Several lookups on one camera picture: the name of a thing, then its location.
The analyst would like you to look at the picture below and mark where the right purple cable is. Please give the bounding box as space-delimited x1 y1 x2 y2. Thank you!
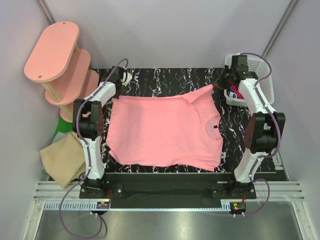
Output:
232 52 281 217

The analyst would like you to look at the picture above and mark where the white plastic laundry basket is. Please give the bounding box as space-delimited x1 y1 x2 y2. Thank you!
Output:
224 54 275 107

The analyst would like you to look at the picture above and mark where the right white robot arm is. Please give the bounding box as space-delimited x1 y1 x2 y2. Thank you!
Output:
214 52 286 199

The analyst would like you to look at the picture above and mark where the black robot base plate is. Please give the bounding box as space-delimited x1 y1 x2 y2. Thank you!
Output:
79 173 257 200

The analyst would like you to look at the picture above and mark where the aluminium frame rail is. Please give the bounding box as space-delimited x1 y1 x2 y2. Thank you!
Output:
33 181 305 212

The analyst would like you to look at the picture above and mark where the beige folded t shirt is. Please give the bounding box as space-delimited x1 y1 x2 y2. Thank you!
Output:
39 132 86 189

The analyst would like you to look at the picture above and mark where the pink three-tier shelf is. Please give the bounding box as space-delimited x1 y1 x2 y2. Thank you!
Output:
24 21 99 123

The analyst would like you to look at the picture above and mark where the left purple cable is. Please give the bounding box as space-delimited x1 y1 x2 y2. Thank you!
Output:
59 58 129 238

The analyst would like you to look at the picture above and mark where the green folded t shirt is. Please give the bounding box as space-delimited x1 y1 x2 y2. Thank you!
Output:
53 118 73 138

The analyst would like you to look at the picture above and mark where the magenta t shirt in basket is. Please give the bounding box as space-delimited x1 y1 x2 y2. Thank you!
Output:
230 85 244 99

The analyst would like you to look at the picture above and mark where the purple cable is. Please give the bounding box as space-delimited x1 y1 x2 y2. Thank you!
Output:
232 52 281 217
59 58 129 238

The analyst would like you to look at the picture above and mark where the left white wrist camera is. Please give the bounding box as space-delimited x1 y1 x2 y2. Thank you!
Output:
121 71 133 86

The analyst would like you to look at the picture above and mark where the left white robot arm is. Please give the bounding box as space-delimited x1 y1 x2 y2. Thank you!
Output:
72 66 131 199

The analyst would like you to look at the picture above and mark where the pink t shirt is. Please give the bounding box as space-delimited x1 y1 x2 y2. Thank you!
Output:
106 85 224 171

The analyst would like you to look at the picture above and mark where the blue garment in basket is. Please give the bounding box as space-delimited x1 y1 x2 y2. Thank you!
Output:
226 89 238 99

